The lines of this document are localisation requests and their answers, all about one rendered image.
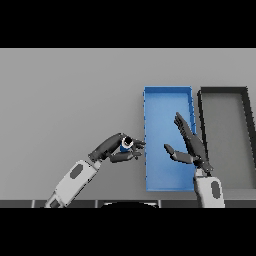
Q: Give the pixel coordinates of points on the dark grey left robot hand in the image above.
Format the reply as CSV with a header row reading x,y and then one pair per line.
x,y
108,148

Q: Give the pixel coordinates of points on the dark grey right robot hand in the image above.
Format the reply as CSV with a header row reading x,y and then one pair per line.
x,y
193,144

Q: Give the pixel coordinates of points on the blue pipe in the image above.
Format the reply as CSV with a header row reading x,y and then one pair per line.
x,y
126,144

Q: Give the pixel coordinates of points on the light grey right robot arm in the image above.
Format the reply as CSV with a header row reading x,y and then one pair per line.
x,y
208,189

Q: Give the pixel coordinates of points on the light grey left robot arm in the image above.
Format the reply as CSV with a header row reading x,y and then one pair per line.
x,y
71,185

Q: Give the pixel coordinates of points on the blue bin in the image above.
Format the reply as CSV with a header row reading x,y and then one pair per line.
x,y
166,140

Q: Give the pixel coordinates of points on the dark grey bin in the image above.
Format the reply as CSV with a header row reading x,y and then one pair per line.
x,y
226,136

